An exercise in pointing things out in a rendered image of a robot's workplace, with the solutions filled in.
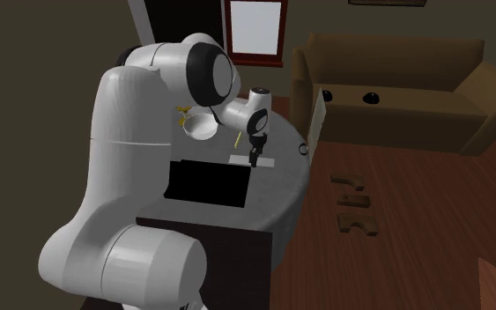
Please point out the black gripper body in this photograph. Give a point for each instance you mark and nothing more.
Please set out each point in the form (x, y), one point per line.
(258, 142)

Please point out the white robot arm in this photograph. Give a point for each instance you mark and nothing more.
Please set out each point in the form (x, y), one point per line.
(127, 180)

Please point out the yellow pen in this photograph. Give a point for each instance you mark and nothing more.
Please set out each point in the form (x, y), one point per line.
(238, 140)

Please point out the grey round table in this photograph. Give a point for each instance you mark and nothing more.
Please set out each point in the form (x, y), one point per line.
(282, 189)

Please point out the white bowl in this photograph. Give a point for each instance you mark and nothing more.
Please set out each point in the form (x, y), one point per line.
(200, 126)

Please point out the pale flat panel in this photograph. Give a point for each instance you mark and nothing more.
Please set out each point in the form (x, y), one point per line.
(315, 124)

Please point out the yellow goblet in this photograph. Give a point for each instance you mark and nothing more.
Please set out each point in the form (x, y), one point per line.
(183, 110)

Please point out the black dome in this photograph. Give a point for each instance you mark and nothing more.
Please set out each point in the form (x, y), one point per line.
(327, 96)
(371, 98)

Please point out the brown wooden block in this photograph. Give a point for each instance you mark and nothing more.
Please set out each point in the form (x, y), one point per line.
(359, 223)
(346, 179)
(353, 201)

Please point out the red framed window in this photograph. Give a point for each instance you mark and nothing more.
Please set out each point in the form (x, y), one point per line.
(256, 30)

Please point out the dark robot stand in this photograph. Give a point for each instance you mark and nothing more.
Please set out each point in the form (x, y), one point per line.
(234, 266)

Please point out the brown sofa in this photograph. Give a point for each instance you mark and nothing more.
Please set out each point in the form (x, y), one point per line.
(402, 116)

